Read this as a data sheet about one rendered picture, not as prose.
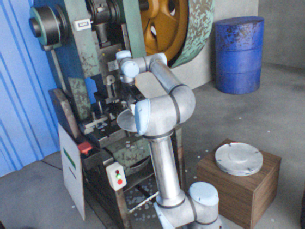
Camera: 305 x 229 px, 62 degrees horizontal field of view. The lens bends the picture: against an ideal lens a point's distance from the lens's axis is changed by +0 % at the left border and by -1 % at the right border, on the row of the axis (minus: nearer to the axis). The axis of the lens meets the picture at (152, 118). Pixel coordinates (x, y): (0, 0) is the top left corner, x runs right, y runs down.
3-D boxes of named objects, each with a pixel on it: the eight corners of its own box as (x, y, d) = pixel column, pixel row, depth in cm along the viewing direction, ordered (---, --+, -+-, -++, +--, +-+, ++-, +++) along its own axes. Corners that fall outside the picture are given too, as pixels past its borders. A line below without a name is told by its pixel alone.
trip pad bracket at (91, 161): (108, 178, 141) (100, 149, 132) (92, 187, 137) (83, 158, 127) (103, 173, 146) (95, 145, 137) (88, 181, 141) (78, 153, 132)
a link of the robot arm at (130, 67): (145, 59, 116) (139, 54, 125) (121, 64, 114) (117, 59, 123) (147, 75, 120) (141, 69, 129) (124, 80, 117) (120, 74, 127)
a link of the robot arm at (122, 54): (116, 55, 122) (113, 52, 129) (121, 77, 127) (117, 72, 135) (132, 52, 124) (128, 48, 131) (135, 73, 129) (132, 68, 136)
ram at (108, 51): (134, 91, 150) (124, 41, 136) (112, 100, 143) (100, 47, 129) (119, 85, 163) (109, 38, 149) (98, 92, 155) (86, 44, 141)
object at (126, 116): (121, 137, 127) (121, 136, 127) (113, 112, 151) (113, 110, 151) (176, 126, 133) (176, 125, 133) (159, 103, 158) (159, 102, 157)
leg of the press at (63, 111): (137, 239, 164) (107, 118, 121) (122, 250, 159) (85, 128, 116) (81, 173, 232) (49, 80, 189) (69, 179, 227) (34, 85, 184)
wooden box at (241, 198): (276, 196, 179) (281, 157, 162) (250, 232, 157) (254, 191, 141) (226, 173, 206) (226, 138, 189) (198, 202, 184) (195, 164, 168)
